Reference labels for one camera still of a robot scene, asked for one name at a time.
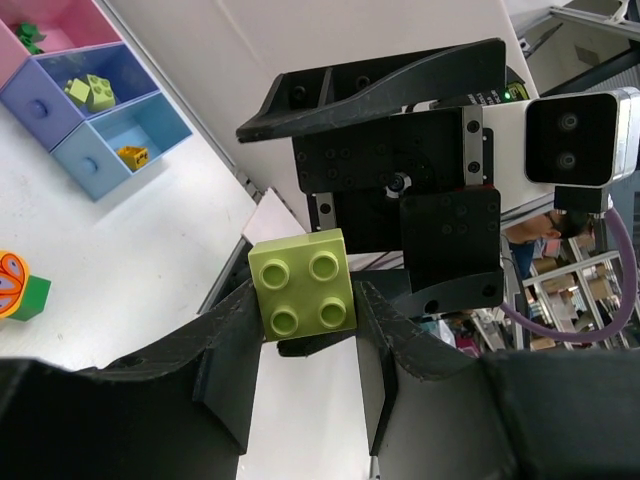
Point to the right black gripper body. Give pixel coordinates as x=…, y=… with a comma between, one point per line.
x=415, y=183

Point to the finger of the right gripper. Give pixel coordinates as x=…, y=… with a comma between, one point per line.
x=402, y=311
x=325, y=98

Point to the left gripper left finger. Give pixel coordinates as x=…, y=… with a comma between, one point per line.
x=179, y=408

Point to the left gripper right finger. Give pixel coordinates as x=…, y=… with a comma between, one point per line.
x=432, y=412

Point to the pale lime lego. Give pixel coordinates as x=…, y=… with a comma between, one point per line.
x=303, y=285

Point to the orange lego brick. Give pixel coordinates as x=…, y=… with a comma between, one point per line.
x=134, y=157

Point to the lime lego brick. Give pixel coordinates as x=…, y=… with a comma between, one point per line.
x=77, y=91
x=101, y=96

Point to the orange flower print lego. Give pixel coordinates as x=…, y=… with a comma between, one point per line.
x=15, y=273

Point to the green printed lego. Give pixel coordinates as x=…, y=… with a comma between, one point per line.
x=30, y=36

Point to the person in background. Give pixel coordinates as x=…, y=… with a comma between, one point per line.
x=525, y=236

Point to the light blue container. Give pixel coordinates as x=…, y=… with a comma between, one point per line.
x=107, y=150

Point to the pink container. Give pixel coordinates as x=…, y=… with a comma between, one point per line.
x=65, y=25

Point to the purple-blue container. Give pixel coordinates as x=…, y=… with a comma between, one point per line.
x=35, y=96

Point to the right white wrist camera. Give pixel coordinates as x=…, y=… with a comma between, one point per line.
x=566, y=150

